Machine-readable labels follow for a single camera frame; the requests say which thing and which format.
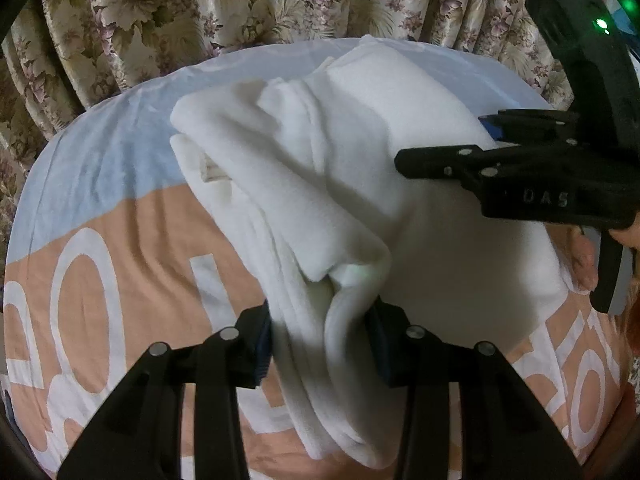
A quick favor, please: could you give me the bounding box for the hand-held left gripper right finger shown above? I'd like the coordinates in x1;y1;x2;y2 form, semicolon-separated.
365;297;583;480

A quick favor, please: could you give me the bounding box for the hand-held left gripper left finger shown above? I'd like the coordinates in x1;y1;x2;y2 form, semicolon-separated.
57;305;273;480

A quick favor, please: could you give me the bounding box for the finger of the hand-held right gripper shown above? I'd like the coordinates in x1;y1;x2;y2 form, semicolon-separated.
394;142;577;194
479;109;582;146

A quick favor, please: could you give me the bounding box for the white knit garment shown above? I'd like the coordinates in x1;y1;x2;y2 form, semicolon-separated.
170;35;601;461

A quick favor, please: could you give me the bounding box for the person's right forearm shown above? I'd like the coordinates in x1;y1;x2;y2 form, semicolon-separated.
619;255;640;358

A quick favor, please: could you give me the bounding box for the person's right hand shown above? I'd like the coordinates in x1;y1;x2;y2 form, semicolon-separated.
570;224;640;293

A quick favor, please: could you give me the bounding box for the blue and orange printed bedsheet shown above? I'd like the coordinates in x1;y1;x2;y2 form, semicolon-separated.
2;35;636;480

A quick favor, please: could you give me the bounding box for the floral curtain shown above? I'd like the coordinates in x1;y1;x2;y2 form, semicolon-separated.
0;0;640;281

